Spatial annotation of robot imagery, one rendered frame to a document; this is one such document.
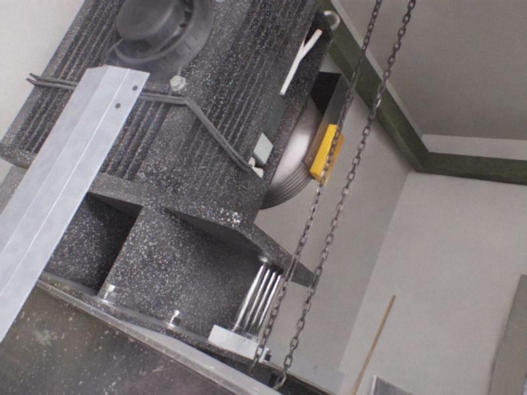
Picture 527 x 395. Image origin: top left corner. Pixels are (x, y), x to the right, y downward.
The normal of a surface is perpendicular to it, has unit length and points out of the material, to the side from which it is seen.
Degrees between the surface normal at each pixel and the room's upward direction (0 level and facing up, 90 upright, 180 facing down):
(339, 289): 90
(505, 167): 90
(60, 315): 90
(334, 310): 90
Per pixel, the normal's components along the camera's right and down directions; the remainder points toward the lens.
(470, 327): -0.54, -0.44
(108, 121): -0.36, -0.40
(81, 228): 0.75, 0.14
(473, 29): -0.39, 0.89
